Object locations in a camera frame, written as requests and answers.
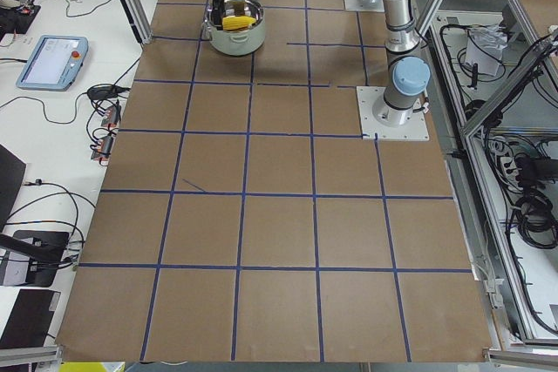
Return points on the black monitor stand base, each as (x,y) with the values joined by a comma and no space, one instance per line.
(32,257)

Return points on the brown paper table cover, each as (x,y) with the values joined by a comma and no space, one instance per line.
(244,218)

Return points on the grey cooking pot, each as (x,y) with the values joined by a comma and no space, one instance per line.
(235,43)

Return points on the yellow toy corn cob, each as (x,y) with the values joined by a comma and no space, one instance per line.
(236,23)

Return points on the near teach pendant tablet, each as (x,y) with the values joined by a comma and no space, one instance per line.
(54,63)

